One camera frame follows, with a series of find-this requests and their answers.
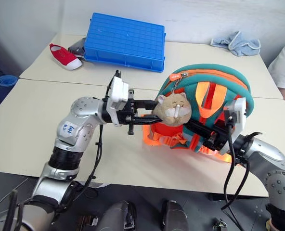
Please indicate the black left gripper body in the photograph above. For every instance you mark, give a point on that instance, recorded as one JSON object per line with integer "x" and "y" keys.
{"x": 130, "y": 118}

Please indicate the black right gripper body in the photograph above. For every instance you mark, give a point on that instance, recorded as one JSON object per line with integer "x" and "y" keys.
{"x": 214, "y": 140}

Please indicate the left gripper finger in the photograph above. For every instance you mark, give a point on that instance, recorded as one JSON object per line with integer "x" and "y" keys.
{"x": 146, "y": 104}
{"x": 151, "y": 119}

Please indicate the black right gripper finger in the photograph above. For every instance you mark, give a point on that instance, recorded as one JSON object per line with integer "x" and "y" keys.
{"x": 199, "y": 128}

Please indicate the orange and teal backpack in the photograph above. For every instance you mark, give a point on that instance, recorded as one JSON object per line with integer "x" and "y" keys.
{"x": 217, "y": 72}

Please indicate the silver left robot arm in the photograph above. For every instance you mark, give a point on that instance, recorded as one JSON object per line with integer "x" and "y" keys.
{"x": 72, "y": 134}

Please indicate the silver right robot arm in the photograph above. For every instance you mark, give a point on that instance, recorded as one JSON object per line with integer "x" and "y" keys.
{"x": 272, "y": 163}

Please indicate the blue plastic crate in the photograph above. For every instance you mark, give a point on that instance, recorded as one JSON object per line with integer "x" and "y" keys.
{"x": 125, "y": 41}

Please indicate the dark rounded shape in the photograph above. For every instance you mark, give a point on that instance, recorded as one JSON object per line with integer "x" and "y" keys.
{"x": 118, "y": 216}
{"x": 174, "y": 215}

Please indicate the black flat case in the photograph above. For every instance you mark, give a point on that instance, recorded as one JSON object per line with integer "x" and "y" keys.
{"x": 76, "y": 47}

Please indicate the red and white shoe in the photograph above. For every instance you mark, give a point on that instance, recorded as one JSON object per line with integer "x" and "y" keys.
{"x": 64, "y": 57}

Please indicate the light blue towel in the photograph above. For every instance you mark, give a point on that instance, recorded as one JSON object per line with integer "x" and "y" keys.
{"x": 241, "y": 44}

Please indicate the blue rolled mat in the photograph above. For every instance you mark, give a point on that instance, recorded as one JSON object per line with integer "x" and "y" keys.
{"x": 3, "y": 84}

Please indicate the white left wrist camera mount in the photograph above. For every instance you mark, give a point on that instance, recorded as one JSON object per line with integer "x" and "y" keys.
{"x": 118, "y": 92}

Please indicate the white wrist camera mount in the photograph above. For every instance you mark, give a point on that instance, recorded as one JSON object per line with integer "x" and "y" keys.
{"x": 118, "y": 92}
{"x": 240, "y": 113}

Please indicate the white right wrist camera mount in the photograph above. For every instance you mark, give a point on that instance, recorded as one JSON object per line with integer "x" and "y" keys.
{"x": 240, "y": 113}

